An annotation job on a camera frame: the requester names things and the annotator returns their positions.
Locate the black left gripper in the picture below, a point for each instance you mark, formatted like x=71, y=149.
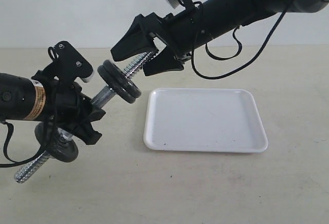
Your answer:
x=66, y=107

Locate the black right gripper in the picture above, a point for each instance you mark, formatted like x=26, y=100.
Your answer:
x=180, y=33

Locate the black weight plate tray end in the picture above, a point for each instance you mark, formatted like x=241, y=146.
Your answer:
x=115, y=85

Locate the chrome threaded dumbbell bar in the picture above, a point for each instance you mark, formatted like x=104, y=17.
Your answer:
x=118, y=82

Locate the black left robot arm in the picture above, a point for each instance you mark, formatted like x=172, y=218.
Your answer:
x=37, y=98

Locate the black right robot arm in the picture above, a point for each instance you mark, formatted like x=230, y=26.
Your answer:
x=229, y=15

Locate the white rectangular plastic tray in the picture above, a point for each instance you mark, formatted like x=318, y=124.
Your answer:
x=218, y=120

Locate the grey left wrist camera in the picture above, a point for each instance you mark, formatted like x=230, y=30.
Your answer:
x=88, y=78

